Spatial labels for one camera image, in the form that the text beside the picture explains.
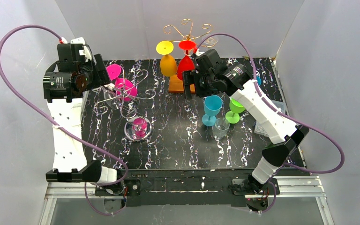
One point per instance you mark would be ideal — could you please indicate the clear wine glass on gold rack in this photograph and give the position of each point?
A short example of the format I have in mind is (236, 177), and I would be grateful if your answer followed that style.
(210, 42)

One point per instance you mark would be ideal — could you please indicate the clear ribbed wine glass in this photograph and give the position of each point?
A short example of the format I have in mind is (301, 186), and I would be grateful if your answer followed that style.
(220, 128)

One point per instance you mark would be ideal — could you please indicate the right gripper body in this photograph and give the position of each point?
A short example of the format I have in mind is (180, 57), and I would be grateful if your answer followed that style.
(194, 83)

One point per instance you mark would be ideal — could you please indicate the blue wine glass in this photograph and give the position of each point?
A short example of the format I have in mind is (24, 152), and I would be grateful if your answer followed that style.
(259, 82)

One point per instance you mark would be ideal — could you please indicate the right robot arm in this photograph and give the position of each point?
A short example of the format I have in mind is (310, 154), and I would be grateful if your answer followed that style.
(285, 135)

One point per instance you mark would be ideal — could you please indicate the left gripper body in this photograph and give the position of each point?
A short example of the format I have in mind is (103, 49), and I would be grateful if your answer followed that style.
(101, 76)

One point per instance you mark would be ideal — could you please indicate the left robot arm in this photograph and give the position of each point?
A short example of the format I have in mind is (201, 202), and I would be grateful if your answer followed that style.
(66, 108)

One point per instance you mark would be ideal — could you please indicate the teal wine glass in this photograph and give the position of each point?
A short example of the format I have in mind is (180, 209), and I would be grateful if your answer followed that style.
(212, 106)

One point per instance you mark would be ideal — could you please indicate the red wine glass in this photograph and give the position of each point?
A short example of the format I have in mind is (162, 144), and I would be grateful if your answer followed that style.
(186, 63)

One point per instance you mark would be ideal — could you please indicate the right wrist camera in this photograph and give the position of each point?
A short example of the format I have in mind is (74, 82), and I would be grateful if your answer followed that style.
(208, 59)

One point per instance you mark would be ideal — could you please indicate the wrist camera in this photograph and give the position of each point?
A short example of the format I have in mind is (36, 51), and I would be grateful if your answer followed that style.
(82, 49)
(208, 59)

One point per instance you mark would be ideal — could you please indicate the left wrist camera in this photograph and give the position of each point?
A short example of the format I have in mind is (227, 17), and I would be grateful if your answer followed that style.
(82, 49)

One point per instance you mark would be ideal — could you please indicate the silver wire glass rack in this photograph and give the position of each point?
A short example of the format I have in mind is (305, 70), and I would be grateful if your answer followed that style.
(137, 126)

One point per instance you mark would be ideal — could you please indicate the green wine glass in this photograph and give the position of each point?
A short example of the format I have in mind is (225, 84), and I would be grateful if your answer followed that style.
(233, 115)

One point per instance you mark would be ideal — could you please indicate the pink wine glass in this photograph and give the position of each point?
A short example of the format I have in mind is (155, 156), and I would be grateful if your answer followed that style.
(120, 85)

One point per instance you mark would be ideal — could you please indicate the orange yellow wine glass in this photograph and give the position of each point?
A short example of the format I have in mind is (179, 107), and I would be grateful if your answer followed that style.
(168, 64)

